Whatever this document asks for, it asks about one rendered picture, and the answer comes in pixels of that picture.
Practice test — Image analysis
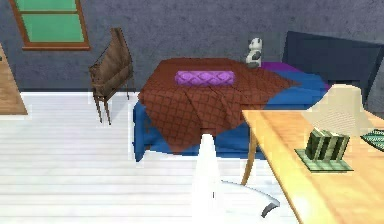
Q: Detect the brown checked blanket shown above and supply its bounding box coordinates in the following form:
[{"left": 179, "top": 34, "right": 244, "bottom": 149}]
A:
[{"left": 137, "top": 57, "right": 300, "bottom": 155}]

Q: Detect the purple patterned bolster pillow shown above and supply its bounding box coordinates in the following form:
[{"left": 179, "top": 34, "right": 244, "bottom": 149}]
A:
[{"left": 174, "top": 69, "right": 237, "bottom": 88}]

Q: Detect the white chair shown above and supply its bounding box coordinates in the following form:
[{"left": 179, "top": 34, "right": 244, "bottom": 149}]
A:
[{"left": 190, "top": 133, "right": 281, "bottom": 224}]

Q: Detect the black and white toy panda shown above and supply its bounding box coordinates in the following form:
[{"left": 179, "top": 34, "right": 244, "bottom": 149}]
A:
[{"left": 245, "top": 37, "right": 264, "bottom": 69}]

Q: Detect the brown wooden chair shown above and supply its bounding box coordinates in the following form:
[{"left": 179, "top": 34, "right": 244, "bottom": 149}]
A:
[{"left": 88, "top": 27, "right": 137, "bottom": 126}]

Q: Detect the blue bed with dark headboard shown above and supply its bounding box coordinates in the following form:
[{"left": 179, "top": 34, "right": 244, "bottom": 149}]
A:
[{"left": 132, "top": 30, "right": 384, "bottom": 162}]

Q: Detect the beige table lamp green base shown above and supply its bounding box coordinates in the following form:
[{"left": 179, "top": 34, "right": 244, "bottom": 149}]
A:
[{"left": 294, "top": 83, "right": 375, "bottom": 173}]

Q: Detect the light wooden table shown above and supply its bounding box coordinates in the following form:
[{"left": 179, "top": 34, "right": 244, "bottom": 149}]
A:
[{"left": 240, "top": 109, "right": 384, "bottom": 224}]

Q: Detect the light brown wooden furniture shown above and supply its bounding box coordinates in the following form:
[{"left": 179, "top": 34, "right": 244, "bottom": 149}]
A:
[{"left": 0, "top": 43, "right": 29, "bottom": 116}]

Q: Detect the green striped flat object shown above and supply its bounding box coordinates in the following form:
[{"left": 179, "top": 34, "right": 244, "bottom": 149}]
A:
[{"left": 359, "top": 128, "right": 384, "bottom": 153}]

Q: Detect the green window with brown frame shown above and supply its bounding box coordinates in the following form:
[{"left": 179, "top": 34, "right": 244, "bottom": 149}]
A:
[{"left": 7, "top": 0, "right": 92, "bottom": 52}]

